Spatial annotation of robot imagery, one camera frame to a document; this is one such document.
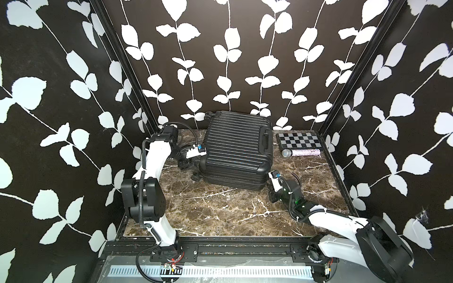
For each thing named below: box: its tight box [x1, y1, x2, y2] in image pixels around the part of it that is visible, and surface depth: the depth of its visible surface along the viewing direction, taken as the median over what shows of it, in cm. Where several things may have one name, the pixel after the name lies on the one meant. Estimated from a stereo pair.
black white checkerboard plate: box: [276, 132, 324, 150], surface depth 116 cm
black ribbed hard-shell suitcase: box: [191, 110, 274, 190], surface depth 87 cm
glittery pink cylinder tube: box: [281, 148, 321, 159], surface depth 109 cm
